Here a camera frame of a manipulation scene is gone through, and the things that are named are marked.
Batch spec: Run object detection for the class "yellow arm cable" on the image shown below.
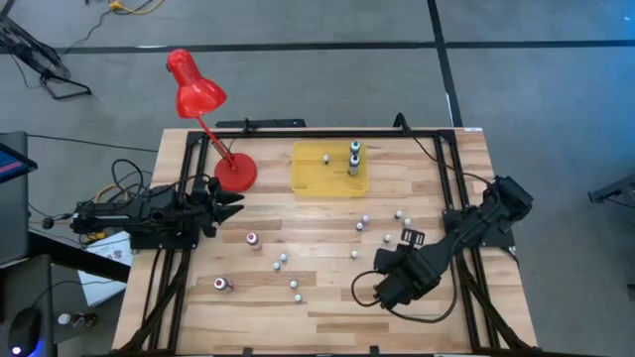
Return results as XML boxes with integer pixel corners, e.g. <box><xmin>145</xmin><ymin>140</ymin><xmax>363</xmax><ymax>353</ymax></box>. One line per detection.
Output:
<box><xmin>78</xmin><ymin>182</ymin><xmax>131</xmax><ymax>244</ymax></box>

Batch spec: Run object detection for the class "thin black floor cable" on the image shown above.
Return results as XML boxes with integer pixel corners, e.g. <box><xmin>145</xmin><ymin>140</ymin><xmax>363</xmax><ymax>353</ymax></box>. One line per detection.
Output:
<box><xmin>27</xmin><ymin>132</ymin><xmax>160</xmax><ymax>153</ymax></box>

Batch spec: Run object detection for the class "white paper sheet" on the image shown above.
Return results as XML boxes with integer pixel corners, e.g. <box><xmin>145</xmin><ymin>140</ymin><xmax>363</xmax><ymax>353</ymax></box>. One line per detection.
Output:
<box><xmin>77</xmin><ymin>230</ymin><xmax>134</xmax><ymax>307</ymax></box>

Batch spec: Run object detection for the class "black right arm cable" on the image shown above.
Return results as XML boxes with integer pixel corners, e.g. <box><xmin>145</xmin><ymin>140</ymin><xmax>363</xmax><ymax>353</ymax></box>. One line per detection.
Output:
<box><xmin>393</xmin><ymin>112</ymin><xmax>493</xmax><ymax>188</ymax></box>

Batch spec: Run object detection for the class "black computer mouse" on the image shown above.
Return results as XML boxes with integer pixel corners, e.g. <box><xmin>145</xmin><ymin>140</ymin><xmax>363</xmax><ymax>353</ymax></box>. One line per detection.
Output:
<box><xmin>7</xmin><ymin>305</ymin><xmax>45</xmax><ymax>356</ymax></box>

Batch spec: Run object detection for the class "black equipment stand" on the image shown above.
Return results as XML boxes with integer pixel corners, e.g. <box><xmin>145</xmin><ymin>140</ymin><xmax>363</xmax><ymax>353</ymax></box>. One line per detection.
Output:
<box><xmin>587</xmin><ymin>172</ymin><xmax>635</xmax><ymax>215</ymax></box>

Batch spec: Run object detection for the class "yellow floor cable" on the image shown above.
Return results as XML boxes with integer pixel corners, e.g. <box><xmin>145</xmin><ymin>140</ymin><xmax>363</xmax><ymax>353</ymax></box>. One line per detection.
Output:
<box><xmin>107</xmin><ymin>0</ymin><xmax>166</xmax><ymax>16</ymax></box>

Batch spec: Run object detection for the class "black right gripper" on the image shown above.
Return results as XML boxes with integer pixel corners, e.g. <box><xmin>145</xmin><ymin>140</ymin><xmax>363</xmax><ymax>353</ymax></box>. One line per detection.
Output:
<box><xmin>372</xmin><ymin>228</ymin><xmax>446</xmax><ymax>288</ymax></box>

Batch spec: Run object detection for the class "black computer monitor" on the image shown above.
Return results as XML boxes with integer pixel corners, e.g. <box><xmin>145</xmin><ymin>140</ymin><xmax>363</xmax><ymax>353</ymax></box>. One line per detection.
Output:
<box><xmin>0</xmin><ymin>130</ymin><xmax>40</xmax><ymax>267</ymax></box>

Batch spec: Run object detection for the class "black right camera cable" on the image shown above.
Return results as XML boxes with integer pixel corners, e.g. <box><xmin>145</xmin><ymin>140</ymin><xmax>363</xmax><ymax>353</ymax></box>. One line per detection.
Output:
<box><xmin>350</xmin><ymin>270</ymin><xmax>460</xmax><ymax>324</ymax></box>

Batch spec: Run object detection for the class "black power strip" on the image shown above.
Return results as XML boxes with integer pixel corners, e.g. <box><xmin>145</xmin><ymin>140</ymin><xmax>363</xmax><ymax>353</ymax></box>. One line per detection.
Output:
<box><xmin>214</xmin><ymin>118</ymin><xmax>308</xmax><ymax>130</ymax></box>

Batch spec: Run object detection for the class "black ball-ended cable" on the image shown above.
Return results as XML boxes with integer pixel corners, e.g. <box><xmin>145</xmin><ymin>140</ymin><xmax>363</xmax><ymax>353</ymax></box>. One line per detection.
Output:
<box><xmin>40</xmin><ymin>212</ymin><xmax>80</xmax><ymax>232</ymax></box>

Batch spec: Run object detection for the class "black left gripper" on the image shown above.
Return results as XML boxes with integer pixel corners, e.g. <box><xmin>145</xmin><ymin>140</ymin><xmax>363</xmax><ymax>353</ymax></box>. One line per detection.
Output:
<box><xmin>194</xmin><ymin>178</ymin><xmax>246</xmax><ymax>239</ymax></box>

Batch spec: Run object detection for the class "spare white-capped bottle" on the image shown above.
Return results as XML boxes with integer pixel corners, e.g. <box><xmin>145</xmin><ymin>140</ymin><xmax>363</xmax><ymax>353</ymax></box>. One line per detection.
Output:
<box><xmin>57</xmin><ymin>310</ymin><xmax>99</xmax><ymax>329</ymax></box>

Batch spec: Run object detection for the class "red desk lamp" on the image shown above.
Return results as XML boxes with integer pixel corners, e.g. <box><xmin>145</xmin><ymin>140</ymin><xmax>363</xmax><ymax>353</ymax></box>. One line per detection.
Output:
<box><xmin>166</xmin><ymin>48</ymin><xmax>259</xmax><ymax>193</ymax></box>

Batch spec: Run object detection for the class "yellow plastic tray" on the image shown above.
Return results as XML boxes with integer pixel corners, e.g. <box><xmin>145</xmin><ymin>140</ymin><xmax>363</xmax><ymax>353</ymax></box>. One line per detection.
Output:
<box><xmin>291</xmin><ymin>141</ymin><xmax>371</xmax><ymax>198</ymax></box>

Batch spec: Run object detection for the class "black side desk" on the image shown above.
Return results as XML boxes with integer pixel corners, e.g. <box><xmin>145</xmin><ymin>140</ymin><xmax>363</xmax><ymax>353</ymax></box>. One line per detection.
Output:
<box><xmin>0</xmin><ymin>231</ymin><xmax>133</xmax><ymax>357</ymax></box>

